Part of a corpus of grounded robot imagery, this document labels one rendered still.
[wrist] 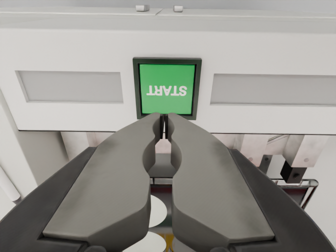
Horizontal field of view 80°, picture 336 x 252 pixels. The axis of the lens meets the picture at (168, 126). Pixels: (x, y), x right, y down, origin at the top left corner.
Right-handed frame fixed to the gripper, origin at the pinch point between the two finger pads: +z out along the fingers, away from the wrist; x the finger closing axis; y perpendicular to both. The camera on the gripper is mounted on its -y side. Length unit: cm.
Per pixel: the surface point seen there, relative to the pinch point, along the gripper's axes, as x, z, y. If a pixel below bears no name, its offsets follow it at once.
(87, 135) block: -10.5, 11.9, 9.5
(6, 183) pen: -17.6, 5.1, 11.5
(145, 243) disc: -3.9, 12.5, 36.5
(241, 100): 7.2, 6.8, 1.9
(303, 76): 12.1, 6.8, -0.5
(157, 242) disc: -1.4, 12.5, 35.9
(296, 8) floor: 62, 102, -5
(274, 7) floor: 51, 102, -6
